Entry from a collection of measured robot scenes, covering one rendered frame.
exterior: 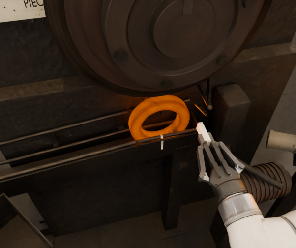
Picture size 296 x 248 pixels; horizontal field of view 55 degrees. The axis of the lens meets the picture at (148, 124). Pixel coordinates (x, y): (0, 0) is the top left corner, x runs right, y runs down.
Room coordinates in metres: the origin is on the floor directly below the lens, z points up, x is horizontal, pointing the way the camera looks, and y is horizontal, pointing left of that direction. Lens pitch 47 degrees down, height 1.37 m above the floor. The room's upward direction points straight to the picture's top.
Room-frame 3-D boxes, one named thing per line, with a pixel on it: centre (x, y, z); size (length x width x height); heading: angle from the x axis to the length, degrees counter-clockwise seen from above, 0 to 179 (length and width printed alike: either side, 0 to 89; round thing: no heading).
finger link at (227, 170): (0.45, -0.20, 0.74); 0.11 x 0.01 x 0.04; 13
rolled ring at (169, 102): (0.58, -0.03, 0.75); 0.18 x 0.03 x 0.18; 105
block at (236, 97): (0.66, -0.26, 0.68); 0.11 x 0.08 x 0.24; 15
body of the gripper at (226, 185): (0.39, -0.20, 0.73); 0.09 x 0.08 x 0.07; 15
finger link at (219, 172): (0.45, -0.17, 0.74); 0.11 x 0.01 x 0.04; 16
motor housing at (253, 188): (0.54, -0.39, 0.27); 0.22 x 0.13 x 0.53; 105
